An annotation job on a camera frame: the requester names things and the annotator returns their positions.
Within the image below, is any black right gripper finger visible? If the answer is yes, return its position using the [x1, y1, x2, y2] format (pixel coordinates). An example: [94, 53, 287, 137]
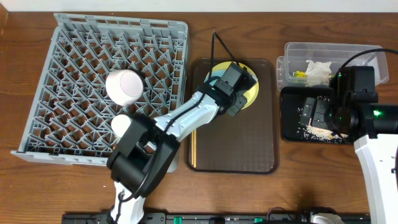
[312, 99, 329, 128]
[299, 97, 317, 126]

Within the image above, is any yellow round plate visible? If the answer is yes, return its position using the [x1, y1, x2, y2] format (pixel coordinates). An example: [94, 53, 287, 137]
[212, 61, 259, 110]

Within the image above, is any light blue bowl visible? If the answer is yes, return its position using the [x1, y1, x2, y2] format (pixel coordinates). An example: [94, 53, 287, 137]
[204, 69, 225, 86]

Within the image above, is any wooden chopstick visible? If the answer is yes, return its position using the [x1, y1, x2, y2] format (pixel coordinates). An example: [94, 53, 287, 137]
[190, 130, 197, 168]
[192, 130, 197, 168]

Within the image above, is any pink white bowl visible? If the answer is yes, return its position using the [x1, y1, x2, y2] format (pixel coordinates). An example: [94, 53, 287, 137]
[106, 70, 144, 106]

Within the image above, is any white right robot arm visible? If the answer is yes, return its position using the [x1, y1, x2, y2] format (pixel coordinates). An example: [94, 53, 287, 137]
[280, 66, 397, 223]

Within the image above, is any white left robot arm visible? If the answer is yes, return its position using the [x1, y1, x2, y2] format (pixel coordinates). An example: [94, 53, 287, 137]
[106, 62, 258, 223]

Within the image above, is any black waste tray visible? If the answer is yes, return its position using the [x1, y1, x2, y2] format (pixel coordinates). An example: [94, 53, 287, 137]
[280, 86, 353, 144]

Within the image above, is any spilled rice food waste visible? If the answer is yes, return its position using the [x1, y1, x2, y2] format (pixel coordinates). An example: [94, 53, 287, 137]
[295, 96, 351, 144]

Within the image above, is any clear plastic waste bin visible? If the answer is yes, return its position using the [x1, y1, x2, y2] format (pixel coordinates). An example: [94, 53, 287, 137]
[276, 42, 389, 90]

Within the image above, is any grey plastic dishwasher rack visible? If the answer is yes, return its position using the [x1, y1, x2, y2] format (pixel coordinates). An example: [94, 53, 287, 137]
[14, 13, 189, 166]

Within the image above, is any yellow green wrapper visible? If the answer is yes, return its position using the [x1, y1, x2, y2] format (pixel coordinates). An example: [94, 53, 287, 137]
[293, 71, 307, 84]

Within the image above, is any crumpled white napkin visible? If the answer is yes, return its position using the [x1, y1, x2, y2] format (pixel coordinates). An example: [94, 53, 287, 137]
[305, 60, 332, 86]

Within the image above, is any dark brown serving tray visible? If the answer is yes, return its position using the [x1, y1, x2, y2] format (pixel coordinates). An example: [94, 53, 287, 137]
[184, 59, 279, 175]

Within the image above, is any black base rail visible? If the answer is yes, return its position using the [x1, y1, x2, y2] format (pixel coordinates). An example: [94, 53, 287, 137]
[61, 207, 371, 224]

